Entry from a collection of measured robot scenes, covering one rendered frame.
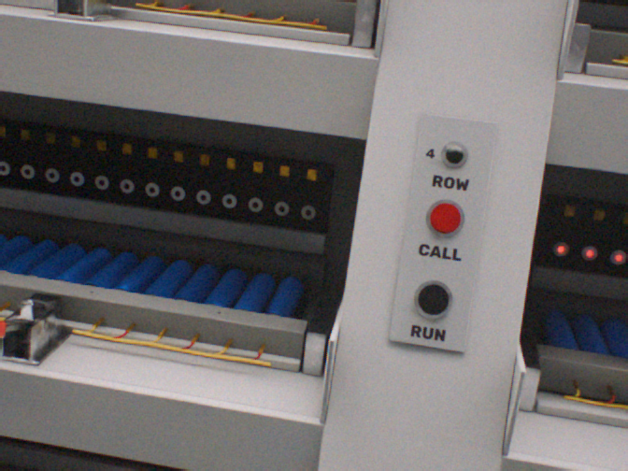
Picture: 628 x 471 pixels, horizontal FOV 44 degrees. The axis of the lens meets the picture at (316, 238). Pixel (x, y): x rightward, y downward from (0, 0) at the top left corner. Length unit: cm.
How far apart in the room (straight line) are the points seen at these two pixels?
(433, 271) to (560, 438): 12
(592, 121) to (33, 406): 35
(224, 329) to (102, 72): 17
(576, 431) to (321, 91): 24
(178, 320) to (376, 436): 14
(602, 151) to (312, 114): 16
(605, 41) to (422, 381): 24
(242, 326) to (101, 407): 9
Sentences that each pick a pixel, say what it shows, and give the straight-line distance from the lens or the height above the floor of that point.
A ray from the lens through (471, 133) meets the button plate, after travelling 42.
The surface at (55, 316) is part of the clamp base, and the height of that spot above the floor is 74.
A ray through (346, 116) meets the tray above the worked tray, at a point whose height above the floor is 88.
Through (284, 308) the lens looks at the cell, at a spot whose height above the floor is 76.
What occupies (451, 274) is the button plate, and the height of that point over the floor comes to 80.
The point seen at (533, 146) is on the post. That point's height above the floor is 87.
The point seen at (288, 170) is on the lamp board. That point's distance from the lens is 58.
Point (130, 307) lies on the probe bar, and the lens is 49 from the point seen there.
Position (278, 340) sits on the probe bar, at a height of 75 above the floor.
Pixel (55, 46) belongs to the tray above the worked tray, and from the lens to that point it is 48.
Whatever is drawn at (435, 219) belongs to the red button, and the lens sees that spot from 41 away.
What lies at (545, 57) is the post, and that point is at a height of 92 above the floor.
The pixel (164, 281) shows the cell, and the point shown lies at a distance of 53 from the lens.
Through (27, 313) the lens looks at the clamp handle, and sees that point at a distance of 47.
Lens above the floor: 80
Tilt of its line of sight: 1 degrees up
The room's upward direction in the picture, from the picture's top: 9 degrees clockwise
